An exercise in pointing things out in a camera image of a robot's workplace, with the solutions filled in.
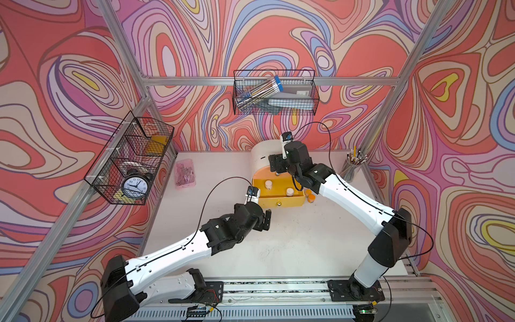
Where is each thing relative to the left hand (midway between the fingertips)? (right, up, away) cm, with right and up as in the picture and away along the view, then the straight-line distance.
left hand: (263, 209), depth 74 cm
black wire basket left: (-47, +16, -5) cm, 50 cm away
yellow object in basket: (-43, +25, +5) cm, 50 cm away
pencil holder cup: (+44, +20, +21) cm, 53 cm away
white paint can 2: (+12, +5, +14) cm, 19 cm away
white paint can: (+3, +8, +17) cm, 19 cm away
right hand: (+7, +19, +7) cm, 21 cm away
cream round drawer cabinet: (-1, +23, +18) cm, 29 cm away
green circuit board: (-25, -37, -2) cm, 44 cm away
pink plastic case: (-43, +13, +35) cm, 57 cm away
